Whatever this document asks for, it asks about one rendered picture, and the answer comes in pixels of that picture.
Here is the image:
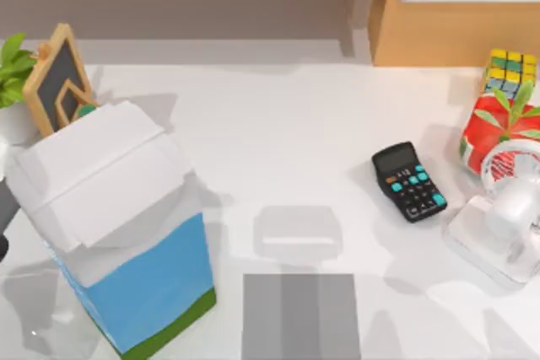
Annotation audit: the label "black calculator with teal keys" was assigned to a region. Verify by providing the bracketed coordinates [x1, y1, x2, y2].
[370, 141, 449, 224]

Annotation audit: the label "white blue green milk carton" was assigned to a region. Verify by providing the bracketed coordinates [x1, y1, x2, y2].
[5, 100, 219, 357]

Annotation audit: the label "wooden cupboard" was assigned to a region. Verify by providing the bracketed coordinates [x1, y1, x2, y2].
[365, 0, 540, 68]

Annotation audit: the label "wooden open shelf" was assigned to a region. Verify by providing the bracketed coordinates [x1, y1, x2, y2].
[0, 0, 381, 58]

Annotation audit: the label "red pot with green plant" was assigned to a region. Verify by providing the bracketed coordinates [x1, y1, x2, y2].
[458, 80, 540, 175]

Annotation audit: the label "wooden framed blackboard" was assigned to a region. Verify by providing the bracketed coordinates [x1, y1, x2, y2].
[22, 22, 96, 138]

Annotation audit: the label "wooden drawer front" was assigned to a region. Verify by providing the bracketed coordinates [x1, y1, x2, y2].
[395, 0, 540, 67]

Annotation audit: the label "white desk fan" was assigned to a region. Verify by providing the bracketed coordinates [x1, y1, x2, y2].
[441, 139, 540, 290]

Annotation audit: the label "colourful puzzle cube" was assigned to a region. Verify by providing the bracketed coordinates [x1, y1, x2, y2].
[480, 48, 538, 102]

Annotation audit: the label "green plant in white pot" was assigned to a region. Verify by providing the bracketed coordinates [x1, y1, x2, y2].
[0, 32, 40, 146]

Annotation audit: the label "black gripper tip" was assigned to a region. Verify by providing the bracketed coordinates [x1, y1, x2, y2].
[0, 177, 20, 261]

